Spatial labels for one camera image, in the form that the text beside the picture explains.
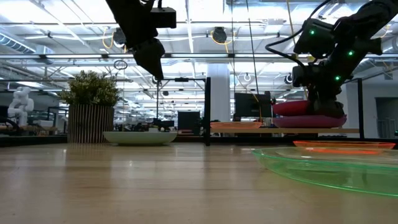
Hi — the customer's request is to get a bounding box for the black square equipment box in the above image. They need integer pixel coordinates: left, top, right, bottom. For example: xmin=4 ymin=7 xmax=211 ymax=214
xmin=177 ymin=111 xmax=201 ymax=135

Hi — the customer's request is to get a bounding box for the red transparent plastic plate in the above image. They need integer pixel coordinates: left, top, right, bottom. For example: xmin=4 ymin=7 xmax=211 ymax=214
xmin=210 ymin=121 xmax=263 ymax=130

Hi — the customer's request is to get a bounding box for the magenta opaque plate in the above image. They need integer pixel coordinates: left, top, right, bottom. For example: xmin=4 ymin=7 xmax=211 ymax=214
xmin=272 ymin=100 xmax=315 ymax=118

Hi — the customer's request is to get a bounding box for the long ceiling light rail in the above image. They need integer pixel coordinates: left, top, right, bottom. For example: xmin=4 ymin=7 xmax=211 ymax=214
xmin=100 ymin=53 xmax=312 ymax=60

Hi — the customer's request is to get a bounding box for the black hanging cable loop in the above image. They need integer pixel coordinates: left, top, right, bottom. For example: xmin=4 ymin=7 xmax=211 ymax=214
xmin=113 ymin=59 xmax=129 ymax=71

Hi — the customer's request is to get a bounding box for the black aluminium table frame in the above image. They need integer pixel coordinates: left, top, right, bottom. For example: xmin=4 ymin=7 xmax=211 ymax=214
xmin=0 ymin=135 xmax=398 ymax=148

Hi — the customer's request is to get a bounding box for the black metal gantry frame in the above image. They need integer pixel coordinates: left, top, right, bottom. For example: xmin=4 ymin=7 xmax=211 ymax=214
xmin=156 ymin=77 xmax=208 ymax=130

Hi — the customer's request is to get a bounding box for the wooden shelf with black frame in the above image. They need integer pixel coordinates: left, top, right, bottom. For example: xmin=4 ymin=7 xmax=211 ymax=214
xmin=203 ymin=77 xmax=364 ymax=147

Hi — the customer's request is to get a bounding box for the purple opaque plate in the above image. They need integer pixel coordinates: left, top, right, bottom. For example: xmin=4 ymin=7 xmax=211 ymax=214
xmin=272 ymin=114 xmax=348 ymax=129

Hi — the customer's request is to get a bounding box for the black right camera cable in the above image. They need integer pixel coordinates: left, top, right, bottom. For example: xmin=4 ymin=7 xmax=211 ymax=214
xmin=264 ymin=0 xmax=331 ymax=68

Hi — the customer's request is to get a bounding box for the potted plant in striped pot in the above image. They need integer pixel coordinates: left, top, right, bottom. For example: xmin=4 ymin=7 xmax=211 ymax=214
xmin=58 ymin=70 xmax=122 ymax=144

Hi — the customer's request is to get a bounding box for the green transparent plastic plate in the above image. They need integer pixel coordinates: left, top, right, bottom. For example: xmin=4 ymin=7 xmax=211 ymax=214
xmin=251 ymin=147 xmax=398 ymax=198

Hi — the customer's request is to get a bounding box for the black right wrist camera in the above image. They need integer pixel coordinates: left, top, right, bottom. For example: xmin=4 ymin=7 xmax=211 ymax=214
xmin=293 ymin=17 xmax=336 ymax=59

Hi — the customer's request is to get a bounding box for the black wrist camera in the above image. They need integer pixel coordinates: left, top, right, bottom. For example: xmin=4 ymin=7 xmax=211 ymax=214
xmin=150 ymin=6 xmax=177 ymax=30
xmin=293 ymin=17 xmax=336 ymax=59

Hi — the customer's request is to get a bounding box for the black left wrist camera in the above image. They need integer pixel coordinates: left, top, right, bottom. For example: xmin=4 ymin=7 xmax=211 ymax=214
xmin=150 ymin=6 xmax=177 ymax=30

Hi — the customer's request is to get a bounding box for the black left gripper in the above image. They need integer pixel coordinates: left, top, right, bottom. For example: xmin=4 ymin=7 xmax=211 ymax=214
xmin=105 ymin=0 xmax=166 ymax=81

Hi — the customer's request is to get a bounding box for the pale teal opaque plate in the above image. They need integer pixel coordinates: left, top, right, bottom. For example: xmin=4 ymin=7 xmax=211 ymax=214
xmin=103 ymin=130 xmax=178 ymax=146

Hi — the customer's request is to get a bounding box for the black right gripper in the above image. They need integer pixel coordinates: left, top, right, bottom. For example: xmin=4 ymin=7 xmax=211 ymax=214
xmin=291 ymin=36 xmax=384 ymax=119

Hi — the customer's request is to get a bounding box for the orange transparent plastic plate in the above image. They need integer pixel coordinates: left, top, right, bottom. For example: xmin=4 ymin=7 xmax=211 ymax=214
xmin=293 ymin=140 xmax=396 ymax=156

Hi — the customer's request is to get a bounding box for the black computer monitor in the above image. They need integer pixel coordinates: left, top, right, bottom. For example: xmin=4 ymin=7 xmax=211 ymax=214
xmin=234 ymin=91 xmax=272 ymax=119

